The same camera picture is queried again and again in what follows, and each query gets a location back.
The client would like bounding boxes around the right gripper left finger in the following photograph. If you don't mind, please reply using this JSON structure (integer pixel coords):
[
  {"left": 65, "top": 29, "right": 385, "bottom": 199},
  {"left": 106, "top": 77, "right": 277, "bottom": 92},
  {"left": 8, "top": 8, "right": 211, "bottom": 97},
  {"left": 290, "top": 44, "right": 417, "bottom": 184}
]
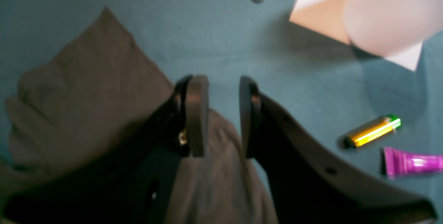
[{"left": 3, "top": 75, "right": 209, "bottom": 224}]

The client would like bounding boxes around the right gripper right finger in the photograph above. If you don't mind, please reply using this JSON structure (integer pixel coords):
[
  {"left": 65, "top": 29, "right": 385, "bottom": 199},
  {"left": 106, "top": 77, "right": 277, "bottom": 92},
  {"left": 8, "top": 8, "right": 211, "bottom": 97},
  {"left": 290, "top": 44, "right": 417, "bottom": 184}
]
[{"left": 239, "top": 76, "right": 438, "bottom": 224}]

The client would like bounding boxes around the grey T-shirt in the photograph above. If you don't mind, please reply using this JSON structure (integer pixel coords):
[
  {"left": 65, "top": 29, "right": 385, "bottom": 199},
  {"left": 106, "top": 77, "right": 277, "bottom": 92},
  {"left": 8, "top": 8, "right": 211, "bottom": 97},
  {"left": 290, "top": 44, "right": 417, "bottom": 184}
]
[{"left": 1, "top": 8, "right": 278, "bottom": 224}]

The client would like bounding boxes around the pink tube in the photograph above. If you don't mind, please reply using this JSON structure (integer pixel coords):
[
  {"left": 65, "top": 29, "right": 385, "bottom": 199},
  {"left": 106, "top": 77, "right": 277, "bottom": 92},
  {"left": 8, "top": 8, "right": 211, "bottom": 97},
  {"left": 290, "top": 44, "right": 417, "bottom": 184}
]
[{"left": 383, "top": 147, "right": 443, "bottom": 179}]

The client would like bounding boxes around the yellow lighter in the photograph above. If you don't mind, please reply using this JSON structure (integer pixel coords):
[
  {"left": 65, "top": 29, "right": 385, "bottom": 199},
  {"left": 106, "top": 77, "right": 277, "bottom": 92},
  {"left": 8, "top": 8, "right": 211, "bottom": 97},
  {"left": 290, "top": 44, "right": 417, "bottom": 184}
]
[{"left": 340, "top": 115, "right": 402, "bottom": 149}]

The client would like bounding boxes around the white paper sheet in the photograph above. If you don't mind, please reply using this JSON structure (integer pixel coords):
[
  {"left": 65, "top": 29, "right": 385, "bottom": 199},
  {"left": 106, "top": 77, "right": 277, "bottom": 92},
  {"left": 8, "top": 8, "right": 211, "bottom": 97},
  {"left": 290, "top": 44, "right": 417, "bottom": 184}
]
[{"left": 289, "top": 0, "right": 442, "bottom": 71}]

